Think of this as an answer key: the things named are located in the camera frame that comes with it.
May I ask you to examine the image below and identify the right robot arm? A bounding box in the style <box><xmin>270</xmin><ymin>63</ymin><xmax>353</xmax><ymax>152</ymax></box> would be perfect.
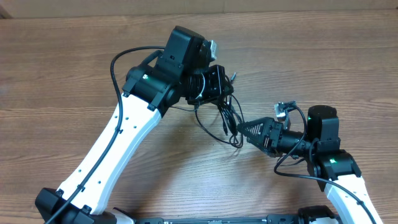
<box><xmin>237</xmin><ymin>101</ymin><xmax>382</xmax><ymax>223</ymax></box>

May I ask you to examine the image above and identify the black thin-plug cable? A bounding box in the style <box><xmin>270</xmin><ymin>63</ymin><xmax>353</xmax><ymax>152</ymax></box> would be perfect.
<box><xmin>195</xmin><ymin>72</ymin><xmax>245</xmax><ymax>149</ymax></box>

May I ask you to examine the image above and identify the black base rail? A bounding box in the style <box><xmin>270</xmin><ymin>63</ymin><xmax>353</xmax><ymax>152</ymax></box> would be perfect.
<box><xmin>113</xmin><ymin>206</ymin><xmax>342</xmax><ymax>224</ymax></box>

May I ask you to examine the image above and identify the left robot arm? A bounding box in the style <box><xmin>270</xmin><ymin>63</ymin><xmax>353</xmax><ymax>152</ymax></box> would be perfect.
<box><xmin>35</xmin><ymin>26</ymin><xmax>232</xmax><ymax>224</ymax></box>

